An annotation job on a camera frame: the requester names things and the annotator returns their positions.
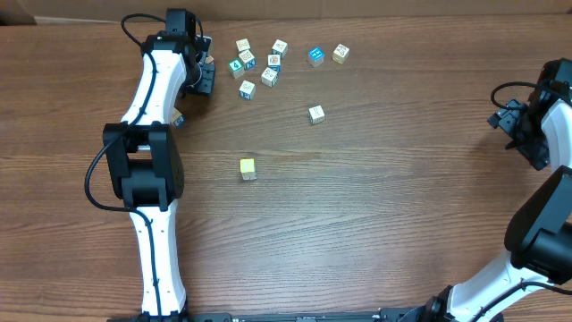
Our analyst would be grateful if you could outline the wooden block letter L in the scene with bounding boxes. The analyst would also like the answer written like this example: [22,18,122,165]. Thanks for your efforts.
[261,67,279,87]

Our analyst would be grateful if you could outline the wooden block blue five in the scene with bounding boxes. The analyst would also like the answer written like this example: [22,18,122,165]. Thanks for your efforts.
[171,108,186,129]

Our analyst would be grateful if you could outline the wooden block green four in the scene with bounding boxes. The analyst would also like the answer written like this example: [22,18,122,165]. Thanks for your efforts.
[228,58,245,79]

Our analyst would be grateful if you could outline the cardboard backdrop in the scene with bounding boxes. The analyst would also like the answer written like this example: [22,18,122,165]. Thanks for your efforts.
[1,0,571,25]

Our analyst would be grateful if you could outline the wooden block blue X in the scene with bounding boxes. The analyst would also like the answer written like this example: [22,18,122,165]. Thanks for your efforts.
[239,50,257,70]

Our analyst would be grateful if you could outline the plain top wooden block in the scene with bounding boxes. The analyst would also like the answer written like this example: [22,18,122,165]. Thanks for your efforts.
[236,38,250,54]

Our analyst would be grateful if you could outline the wooden block far blue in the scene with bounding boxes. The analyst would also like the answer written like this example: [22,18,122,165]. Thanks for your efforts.
[272,39,288,59]

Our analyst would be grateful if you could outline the wooden block blue side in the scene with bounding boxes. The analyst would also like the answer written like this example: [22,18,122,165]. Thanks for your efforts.
[267,54,282,72]

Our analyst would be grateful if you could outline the wooden block blue P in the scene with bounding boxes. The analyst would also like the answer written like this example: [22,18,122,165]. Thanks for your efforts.
[239,80,256,100]

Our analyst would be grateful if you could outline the wooden block yellow edge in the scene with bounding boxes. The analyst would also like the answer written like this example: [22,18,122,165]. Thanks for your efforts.
[332,44,349,64]

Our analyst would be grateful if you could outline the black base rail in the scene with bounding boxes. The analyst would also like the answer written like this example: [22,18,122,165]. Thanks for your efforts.
[111,306,425,322]

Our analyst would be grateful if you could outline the yellow wooden block S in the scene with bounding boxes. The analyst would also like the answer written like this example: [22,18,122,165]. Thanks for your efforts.
[240,158,257,181]

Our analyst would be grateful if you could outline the blue top wooden block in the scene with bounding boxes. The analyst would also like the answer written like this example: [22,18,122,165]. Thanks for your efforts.
[307,47,324,67]

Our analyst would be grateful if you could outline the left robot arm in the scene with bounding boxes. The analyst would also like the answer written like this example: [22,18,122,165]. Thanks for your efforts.
[103,35,215,321]

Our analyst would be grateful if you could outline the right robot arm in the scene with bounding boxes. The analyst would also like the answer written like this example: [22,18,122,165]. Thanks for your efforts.
[396,58,571,321]

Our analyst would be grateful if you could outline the wooden block green letter I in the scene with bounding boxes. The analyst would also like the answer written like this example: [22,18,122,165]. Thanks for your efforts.
[308,106,325,125]

